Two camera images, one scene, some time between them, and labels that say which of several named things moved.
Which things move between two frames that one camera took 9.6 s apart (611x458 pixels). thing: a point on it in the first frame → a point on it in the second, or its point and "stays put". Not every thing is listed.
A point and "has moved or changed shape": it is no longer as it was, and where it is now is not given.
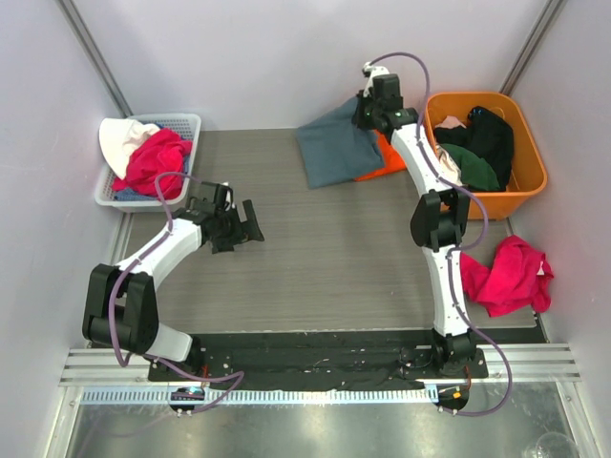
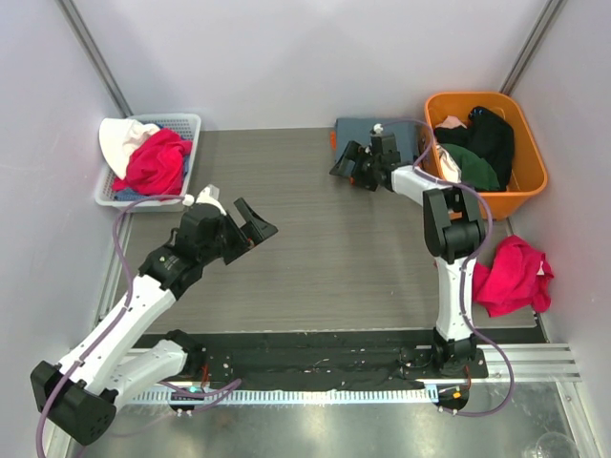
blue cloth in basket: (130, 194) stays put
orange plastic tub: (528, 175) stays put
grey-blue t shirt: (334, 150) has moved or changed shape
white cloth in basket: (117, 137) stays put
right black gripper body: (362, 113) → (362, 166)
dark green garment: (476, 173) stays put
